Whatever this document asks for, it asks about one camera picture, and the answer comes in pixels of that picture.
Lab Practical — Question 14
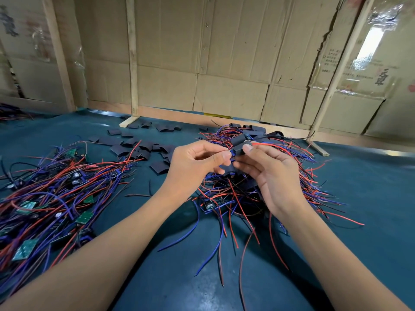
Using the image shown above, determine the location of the person's right hand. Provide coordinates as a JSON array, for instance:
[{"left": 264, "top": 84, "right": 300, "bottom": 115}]
[{"left": 232, "top": 143, "right": 306, "bottom": 218}]

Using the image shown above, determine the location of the person's left hand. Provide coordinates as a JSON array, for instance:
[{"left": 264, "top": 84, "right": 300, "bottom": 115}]
[{"left": 159, "top": 140, "right": 232, "bottom": 205}]

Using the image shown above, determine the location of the pile of black sleeve pieces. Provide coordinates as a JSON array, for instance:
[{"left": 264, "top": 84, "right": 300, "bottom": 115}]
[{"left": 87, "top": 120, "right": 185, "bottom": 175}]

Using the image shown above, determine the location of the pile of sleeved wired boards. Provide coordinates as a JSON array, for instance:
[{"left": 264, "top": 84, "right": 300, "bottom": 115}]
[{"left": 156, "top": 123, "right": 365, "bottom": 308}]

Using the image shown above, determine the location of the black heat-shrink sleeve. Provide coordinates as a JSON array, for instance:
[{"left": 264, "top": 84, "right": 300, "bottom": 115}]
[{"left": 227, "top": 136, "right": 254, "bottom": 159}]

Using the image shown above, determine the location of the pile of unsleeved wired boards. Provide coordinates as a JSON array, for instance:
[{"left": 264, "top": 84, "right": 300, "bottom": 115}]
[{"left": 0, "top": 140, "right": 147, "bottom": 302}]

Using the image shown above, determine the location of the wire pile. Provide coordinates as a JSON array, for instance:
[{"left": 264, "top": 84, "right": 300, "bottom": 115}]
[{"left": 0, "top": 103, "right": 30, "bottom": 122}]

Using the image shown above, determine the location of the person's right forearm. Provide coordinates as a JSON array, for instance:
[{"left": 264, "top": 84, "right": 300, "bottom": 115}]
[{"left": 279, "top": 204, "right": 409, "bottom": 311}]

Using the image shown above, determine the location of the person's left forearm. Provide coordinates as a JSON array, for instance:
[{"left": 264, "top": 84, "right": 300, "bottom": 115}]
[{"left": 0, "top": 191, "right": 179, "bottom": 311}]

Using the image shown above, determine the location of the wooden ledge board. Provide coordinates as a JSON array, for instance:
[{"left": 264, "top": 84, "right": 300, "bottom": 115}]
[{"left": 87, "top": 100, "right": 415, "bottom": 153}]

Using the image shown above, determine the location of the clear plastic sheet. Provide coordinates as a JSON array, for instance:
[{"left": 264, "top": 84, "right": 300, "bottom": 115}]
[{"left": 353, "top": 0, "right": 415, "bottom": 98}]

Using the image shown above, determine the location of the thin wooden post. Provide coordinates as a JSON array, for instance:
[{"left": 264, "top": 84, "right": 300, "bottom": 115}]
[{"left": 120, "top": 0, "right": 140, "bottom": 128}]

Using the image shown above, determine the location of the pale slanted wooden post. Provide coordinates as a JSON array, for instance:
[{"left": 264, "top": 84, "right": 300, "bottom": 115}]
[{"left": 306, "top": 0, "right": 377, "bottom": 157}]

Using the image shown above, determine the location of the wide wooden post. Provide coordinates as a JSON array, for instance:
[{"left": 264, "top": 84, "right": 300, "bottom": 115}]
[{"left": 41, "top": 0, "right": 77, "bottom": 113}]

